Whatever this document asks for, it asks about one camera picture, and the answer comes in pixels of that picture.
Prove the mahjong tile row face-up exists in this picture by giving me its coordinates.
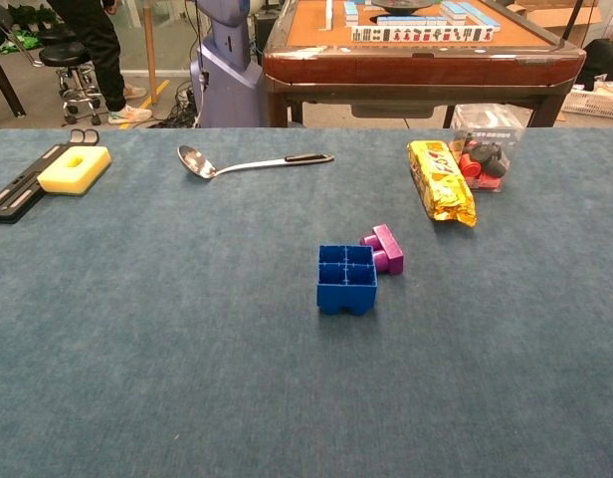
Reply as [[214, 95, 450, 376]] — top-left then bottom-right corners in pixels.
[[350, 24, 495, 44]]

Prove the person in black trousers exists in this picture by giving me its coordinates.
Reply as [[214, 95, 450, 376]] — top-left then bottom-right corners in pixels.
[[47, 0, 153, 125]]

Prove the white plastic basket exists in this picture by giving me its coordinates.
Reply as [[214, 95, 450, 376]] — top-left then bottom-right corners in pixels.
[[559, 82, 613, 120]]

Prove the black round stool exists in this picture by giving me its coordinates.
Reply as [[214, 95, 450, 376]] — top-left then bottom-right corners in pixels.
[[38, 27, 103, 125]]

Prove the blue felt table mat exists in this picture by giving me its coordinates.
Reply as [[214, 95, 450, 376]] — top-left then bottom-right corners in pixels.
[[0, 126, 613, 478]]

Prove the blue and purple toy block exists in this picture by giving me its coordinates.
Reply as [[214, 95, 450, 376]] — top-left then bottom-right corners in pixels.
[[315, 243, 380, 318], [359, 223, 405, 276]]

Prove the black floor cable bundle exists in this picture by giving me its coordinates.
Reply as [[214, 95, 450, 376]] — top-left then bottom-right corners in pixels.
[[159, 82, 198, 128]]

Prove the clear plastic box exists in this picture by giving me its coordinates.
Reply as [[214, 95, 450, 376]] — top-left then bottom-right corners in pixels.
[[449, 103, 525, 194]]

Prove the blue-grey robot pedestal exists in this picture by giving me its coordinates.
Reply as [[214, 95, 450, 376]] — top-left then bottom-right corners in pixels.
[[189, 0, 266, 129]]

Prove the brown cardboard box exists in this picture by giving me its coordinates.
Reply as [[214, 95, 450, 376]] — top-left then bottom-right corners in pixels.
[[505, 0, 604, 46]]

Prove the black desk leg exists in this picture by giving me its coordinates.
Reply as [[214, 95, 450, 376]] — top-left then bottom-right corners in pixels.
[[0, 44, 27, 119]]

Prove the metal ladle black handle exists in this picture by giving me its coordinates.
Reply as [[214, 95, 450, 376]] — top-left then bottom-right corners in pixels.
[[176, 144, 335, 182]]

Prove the yellow sponge with hole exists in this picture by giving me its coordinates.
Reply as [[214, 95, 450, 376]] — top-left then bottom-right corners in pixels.
[[36, 145, 112, 196]]

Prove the black bag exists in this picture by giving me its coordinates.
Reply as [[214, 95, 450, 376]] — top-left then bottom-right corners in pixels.
[[582, 38, 613, 91]]

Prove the black folding stand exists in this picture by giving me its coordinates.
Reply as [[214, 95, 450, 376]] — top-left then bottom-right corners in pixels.
[[0, 127, 102, 224]]

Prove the yellow snack packet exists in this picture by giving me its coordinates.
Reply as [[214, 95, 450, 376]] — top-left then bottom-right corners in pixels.
[[406, 139, 479, 229]]

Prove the brown mahjong table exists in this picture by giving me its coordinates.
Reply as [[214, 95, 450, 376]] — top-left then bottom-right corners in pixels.
[[261, 0, 587, 129]]

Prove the wooden pole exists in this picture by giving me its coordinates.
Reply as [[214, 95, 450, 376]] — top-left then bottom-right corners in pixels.
[[142, 0, 159, 106]]

